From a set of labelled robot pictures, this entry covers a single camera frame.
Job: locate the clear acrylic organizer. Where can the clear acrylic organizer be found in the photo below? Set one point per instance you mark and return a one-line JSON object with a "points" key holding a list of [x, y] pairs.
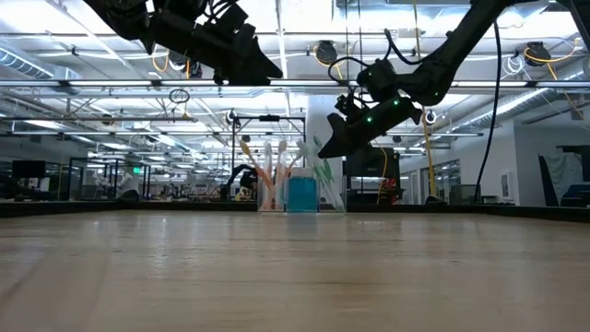
{"points": [[281, 207]]}

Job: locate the black background robot arm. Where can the black background robot arm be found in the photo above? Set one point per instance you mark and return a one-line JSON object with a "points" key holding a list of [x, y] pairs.
{"points": [[242, 177]]}

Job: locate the grey tarp covered frame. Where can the grey tarp covered frame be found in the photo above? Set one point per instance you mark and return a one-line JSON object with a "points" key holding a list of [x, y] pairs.
{"points": [[564, 175]]}

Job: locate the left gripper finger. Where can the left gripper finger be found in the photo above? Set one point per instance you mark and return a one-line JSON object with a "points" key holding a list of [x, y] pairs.
{"points": [[256, 62], [249, 82]]}

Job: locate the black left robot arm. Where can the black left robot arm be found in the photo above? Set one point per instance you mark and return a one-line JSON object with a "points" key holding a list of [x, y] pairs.
{"points": [[129, 18]]}

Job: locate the black dome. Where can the black dome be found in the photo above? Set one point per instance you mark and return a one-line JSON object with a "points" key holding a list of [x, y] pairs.
{"points": [[432, 201]]}

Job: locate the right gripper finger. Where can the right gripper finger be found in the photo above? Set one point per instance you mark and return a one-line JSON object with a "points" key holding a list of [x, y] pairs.
{"points": [[338, 131], [341, 147]]}

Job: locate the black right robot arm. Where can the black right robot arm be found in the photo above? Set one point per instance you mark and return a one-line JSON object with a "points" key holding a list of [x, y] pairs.
{"points": [[442, 64]]}

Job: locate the black background robot frame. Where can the black background robot frame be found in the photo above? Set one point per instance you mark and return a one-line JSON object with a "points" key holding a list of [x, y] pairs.
{"points": [[269, 118]]}

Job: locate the black framed glass enclosure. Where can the black framed glass enclosure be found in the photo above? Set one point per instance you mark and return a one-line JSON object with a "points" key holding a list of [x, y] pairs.
{"points": [[110, 160]]}

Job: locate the black monitor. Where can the black monitor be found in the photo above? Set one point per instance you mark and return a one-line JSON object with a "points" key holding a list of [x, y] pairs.
{"points": [[27, 169]]}

